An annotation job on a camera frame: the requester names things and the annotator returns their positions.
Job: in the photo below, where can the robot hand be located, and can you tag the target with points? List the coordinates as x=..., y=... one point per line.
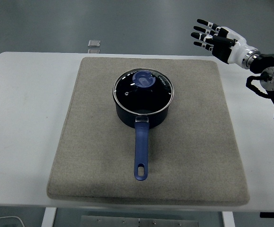
x=238, y=46

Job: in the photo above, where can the glass pot lid blue knob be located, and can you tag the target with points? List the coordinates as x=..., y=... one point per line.
x=142, y=80

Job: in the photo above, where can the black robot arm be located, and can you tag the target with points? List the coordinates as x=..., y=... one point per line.
x=269, y=59

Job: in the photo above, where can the silver floor plate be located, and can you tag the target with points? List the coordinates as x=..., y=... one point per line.
x=93, y=51
x=94, y=43

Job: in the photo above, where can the white table leg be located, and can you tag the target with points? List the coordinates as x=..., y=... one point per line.
x=227, y=220
x=48, y=217

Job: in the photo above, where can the grey-beige fabric mat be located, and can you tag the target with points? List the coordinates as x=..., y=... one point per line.
x=91, y=142

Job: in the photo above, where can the grey metal plate with screws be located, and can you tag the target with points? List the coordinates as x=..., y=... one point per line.
x=108, y=222

